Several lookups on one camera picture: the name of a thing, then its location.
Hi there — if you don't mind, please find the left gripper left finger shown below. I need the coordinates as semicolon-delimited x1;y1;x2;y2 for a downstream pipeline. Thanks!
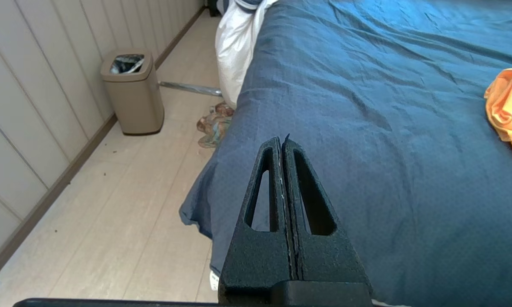
219;137;297;301

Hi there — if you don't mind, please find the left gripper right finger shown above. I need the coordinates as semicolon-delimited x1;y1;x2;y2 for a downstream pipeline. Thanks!
283;135;373;298

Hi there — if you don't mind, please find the yellow printed t-shirt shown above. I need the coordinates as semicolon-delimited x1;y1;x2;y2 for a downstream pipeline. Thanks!
484;68;512;171

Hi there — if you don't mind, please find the grey-blue bed sheet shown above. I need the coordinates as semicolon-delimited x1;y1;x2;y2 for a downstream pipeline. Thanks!
179;0;512;307

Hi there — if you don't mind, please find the crumpled colourful cloth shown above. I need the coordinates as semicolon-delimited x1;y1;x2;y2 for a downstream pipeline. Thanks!
196;101;235;148

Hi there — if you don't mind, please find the silver metal rod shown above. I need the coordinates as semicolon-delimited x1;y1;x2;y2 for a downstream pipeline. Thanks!
159;81;223;97

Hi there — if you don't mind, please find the brown trash bin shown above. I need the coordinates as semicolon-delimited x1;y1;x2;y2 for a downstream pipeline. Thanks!
100;48;165;136

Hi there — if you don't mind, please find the bin liner with trash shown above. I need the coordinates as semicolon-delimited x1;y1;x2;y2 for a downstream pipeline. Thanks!
110;54;145;74

